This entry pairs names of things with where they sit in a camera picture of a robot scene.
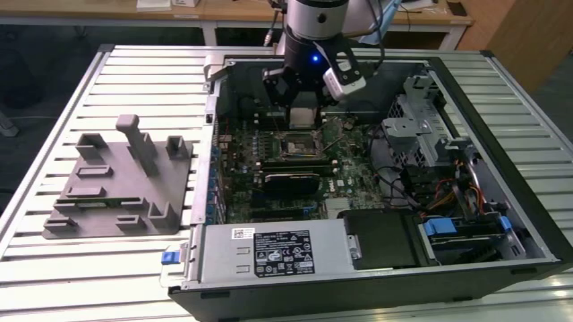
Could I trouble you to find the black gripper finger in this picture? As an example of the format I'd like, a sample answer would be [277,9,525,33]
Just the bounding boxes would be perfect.
[315,89,341,108]
[262,68,297,108]

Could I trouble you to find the silver CPU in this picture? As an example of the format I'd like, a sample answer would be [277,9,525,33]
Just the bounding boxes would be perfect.
[289,105,322,130]

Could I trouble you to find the metal socket cover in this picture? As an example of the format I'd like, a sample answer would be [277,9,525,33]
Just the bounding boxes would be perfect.
[314,117,345,152]

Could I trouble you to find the CPU socket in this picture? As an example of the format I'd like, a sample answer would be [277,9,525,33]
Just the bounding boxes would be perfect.
[277,132,323,158]

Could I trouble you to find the grey metal drive cage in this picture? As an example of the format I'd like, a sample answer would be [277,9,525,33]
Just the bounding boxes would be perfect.
[379,75,453,168]

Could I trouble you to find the black RAM sticks row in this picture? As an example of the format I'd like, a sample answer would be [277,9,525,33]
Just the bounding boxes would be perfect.
[262,160,335,177]

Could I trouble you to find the green motherboard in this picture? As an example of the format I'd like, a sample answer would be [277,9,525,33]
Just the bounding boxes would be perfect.
[214,113,390,224]

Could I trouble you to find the black graphics card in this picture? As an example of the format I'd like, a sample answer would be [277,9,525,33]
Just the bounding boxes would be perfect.
[262,172,322,195]

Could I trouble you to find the small silver heatsink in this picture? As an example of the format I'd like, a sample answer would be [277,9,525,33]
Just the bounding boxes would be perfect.
[325,197,353,214]

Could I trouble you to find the grey plastic latch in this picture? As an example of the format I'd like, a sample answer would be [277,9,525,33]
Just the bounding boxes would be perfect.
[441,137,482,160]

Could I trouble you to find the wooden desk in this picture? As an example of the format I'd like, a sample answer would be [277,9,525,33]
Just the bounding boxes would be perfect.
[0,0,476,51]

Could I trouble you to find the grey parts rack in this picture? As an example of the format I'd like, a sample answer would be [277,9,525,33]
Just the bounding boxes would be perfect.
[40,113,198,239]

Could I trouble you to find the black plastic drive cover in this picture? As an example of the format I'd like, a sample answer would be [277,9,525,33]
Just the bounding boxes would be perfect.
[338,209,430,271]

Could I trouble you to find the hard disk in blue carrier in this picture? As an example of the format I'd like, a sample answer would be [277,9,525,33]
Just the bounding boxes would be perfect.
[422,217,505,259]

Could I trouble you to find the black label sticker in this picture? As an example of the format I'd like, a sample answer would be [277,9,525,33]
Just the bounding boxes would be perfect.
[254,229,315,278]

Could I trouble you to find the wooden cabinet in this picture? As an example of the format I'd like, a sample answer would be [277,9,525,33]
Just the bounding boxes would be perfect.
[456,0,573,98]

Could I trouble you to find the silver power supply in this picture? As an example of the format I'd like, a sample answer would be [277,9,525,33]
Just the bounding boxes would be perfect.
[196,219,362,284]

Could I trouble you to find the blue case release latch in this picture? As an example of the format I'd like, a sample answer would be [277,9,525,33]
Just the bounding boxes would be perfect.
[159,244,188,268]

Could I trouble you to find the black open PC case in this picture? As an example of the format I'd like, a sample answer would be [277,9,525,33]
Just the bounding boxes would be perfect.
[167,50,573,322]

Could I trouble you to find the white stand foot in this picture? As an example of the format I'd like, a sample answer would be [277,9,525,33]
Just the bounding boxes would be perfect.
[0,110,20,138]

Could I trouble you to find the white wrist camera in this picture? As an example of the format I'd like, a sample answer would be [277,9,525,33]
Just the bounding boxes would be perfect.
[322,60,367,101]

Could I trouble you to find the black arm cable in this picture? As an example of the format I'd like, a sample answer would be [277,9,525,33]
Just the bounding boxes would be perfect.
[365,0,387,80]

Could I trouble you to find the orange yellow wire bundle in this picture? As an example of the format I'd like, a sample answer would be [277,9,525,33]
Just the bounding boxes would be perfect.
[420,159,489,215]

